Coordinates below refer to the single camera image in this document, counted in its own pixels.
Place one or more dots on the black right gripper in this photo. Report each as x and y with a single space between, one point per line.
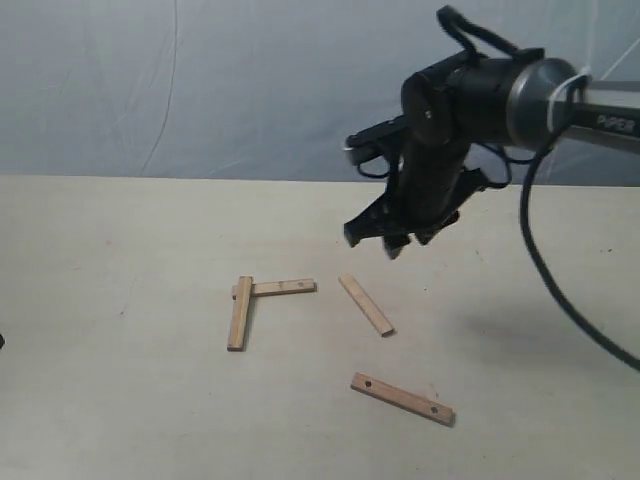
424 191

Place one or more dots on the wooden stick top horizontal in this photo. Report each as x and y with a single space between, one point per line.
285 287

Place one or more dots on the wooden stick with holes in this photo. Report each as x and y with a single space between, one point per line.
403 399

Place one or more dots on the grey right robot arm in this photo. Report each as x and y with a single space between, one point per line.
460 102

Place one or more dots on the blue backdrop cloth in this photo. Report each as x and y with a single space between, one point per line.
204 89

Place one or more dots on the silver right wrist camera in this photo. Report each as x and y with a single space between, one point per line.
376 141

